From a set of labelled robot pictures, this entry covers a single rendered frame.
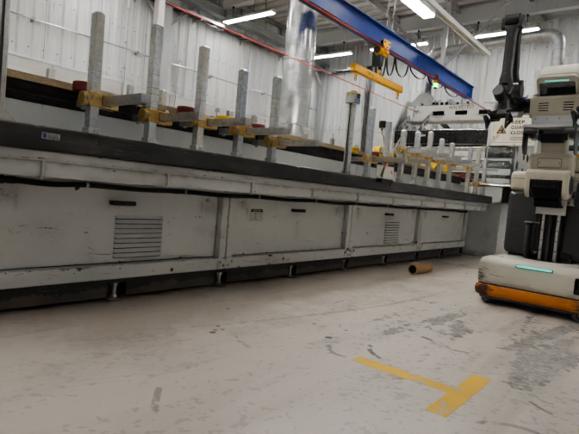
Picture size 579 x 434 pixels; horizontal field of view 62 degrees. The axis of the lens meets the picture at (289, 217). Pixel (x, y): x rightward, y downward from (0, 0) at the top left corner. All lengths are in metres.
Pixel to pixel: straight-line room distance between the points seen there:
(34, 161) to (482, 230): 5.11
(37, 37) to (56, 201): 7.81
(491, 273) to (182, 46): 9.47
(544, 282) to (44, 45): 8.76
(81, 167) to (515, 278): 2.32
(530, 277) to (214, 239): 1.76
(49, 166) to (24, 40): 7.92
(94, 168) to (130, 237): 0.48
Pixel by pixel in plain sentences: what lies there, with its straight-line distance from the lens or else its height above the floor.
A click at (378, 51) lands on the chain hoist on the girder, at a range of 8.86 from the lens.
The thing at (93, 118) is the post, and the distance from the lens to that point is 1.93.
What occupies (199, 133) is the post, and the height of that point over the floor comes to 0.77.
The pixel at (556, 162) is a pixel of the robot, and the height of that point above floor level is 0.85.
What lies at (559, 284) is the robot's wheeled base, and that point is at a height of 0.19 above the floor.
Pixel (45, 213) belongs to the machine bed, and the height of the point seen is 0.38.
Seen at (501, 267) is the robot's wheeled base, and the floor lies 0.23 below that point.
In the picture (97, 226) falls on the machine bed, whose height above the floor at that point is 0.33.
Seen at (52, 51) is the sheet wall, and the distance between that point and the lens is 9.91.
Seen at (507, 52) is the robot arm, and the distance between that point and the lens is 3.02.
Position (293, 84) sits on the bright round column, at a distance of 7.71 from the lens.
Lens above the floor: 0.56
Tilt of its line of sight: 3 degrees down
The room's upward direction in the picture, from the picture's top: 5 degrees clockwise
